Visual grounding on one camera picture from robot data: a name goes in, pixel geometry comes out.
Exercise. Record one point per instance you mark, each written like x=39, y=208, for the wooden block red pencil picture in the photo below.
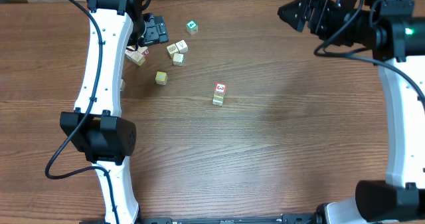
x=217, y=101

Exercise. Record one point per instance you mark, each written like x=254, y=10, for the red number three block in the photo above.
x=220, y=89

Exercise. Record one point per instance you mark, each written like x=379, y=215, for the wooden block brown picture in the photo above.
x=172, y=50

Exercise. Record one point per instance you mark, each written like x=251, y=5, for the wooden block ball picture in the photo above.
x=128, y=54

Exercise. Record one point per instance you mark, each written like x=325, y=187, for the wooden block triangle picture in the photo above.
x=182, y=46

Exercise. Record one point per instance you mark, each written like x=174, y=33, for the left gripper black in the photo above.
x=155, y=31

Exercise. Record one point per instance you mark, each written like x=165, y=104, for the wooden block green picture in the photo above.
x=178, y=59

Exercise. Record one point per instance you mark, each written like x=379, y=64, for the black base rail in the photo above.
x=298, y=218

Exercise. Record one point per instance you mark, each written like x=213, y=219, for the yellow top wooden block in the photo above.
x=161, y=78

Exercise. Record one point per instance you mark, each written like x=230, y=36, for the green number four block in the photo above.
x=192, y=27

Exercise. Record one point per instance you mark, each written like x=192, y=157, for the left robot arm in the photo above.
x=95, y=125

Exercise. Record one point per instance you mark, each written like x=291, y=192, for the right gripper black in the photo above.
x=322, y=10

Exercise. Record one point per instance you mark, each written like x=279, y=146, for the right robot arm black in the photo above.
x=395, y=38

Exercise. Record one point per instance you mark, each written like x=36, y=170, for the wooden block teal side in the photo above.
x=122, y=85

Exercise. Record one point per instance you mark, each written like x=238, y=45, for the wooden block red side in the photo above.
x=143, y=50

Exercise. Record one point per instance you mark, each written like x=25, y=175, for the yellow wooden block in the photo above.
x=161, y=78
x=138, y=58

